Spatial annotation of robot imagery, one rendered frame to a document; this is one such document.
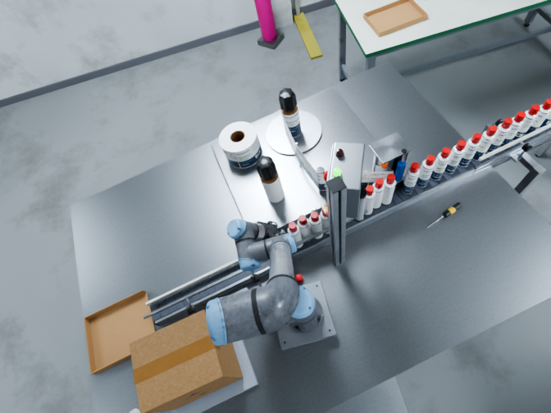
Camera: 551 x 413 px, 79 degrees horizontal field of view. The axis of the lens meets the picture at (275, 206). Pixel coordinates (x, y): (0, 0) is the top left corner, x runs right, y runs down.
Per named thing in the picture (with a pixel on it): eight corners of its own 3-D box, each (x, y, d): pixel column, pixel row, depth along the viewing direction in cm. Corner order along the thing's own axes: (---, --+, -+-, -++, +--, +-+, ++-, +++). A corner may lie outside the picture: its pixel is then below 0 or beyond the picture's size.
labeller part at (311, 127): (306, 104, 195) (306, 102, 194) (331, 140, 180) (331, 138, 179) (258, 126, 193) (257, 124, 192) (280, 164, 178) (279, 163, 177)
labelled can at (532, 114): (514, 143, 160) (536, 113, 142) (506, 136, 163) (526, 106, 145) (523, 138, 160) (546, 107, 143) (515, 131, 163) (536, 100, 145)
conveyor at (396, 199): (460, 159, 166) (462, 154, 162) (471, 171, 162) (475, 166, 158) (153, 306, 157) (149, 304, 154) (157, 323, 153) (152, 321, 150)
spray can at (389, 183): (387, 193, 159) (393, 170, 141) (393, 201, 157) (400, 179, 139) (377, 198, 159) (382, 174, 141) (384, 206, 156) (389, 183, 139)
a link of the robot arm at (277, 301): (299, 292, 78) (290, 224, 125) (254, 303, 79) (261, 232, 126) (311, 333, 81) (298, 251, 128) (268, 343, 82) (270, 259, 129)
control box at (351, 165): (362, 176, 120) (365, 142, 103) (357, 219, 112) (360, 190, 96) (333, 174, 122) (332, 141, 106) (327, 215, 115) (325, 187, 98)
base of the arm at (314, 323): (315, 290, 144) (312, 283, 135) (328, 324, 136) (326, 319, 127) (282, 301, 144) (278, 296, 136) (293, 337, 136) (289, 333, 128)
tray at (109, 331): (146, 292, 163) (142, 289, 159) (158, 343, 150) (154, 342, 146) (88, 319, 161) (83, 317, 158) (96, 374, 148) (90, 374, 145)
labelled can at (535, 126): (536, 133, 160) (561, 102, 143) (526, 138, 160) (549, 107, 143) (528, 126, 163) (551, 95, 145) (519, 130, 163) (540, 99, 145)
